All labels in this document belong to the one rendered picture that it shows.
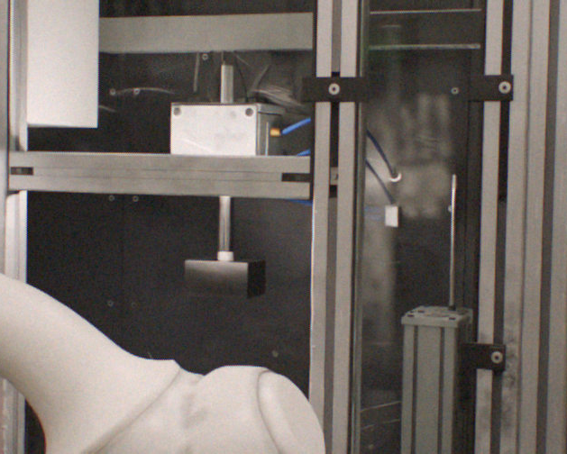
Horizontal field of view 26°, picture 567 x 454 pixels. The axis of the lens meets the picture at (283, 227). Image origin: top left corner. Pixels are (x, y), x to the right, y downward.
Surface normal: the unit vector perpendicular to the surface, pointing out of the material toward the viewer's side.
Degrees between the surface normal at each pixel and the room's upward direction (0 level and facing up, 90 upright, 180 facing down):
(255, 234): 90
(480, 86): 90
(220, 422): 60
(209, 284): 90
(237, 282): 90
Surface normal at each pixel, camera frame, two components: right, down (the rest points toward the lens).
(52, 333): 0.30, -0.41
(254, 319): -0.34, 0.04
